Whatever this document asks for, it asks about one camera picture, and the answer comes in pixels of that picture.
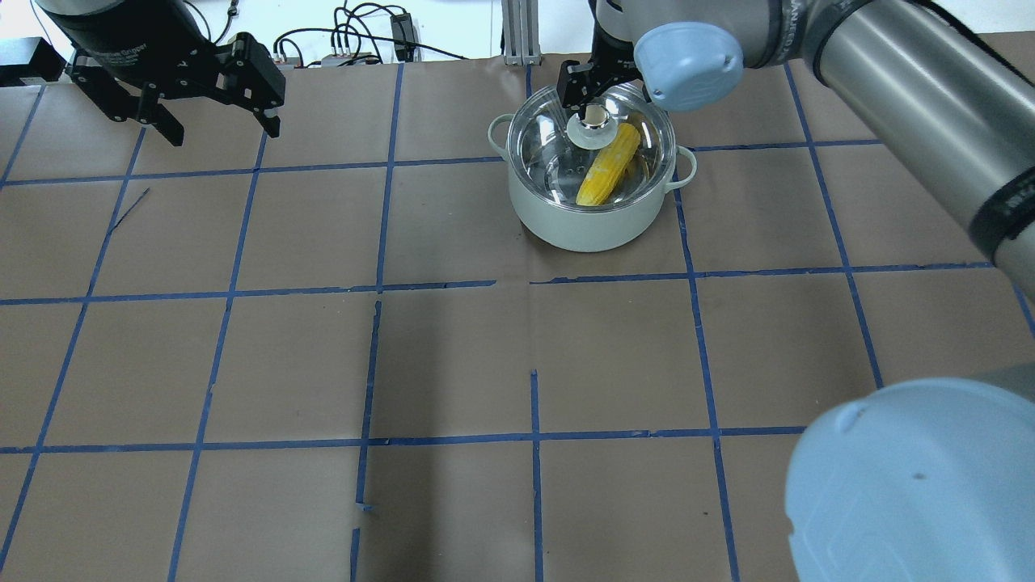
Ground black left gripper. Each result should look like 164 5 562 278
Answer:
38 1 287 147

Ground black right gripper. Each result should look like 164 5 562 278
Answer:
558 16 643 121

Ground glass pot lid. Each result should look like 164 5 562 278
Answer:
491 82 692 214

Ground yellow corn cob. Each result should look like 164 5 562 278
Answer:
576 123 642 207

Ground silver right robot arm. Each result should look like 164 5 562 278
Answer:
529 62 1033 581

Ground pale green metal pot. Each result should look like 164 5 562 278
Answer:
487 104 698 253

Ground black device on left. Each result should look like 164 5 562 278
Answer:
1 36 67 87

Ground black power adapter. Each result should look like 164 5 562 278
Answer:
391 12 417 62

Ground brown paper table cover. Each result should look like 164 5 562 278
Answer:
0 32 1035 582

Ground aluminium frame post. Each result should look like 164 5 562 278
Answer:
501 0 541 66

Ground grey cable connector hub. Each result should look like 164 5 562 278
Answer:
318 52 381 69

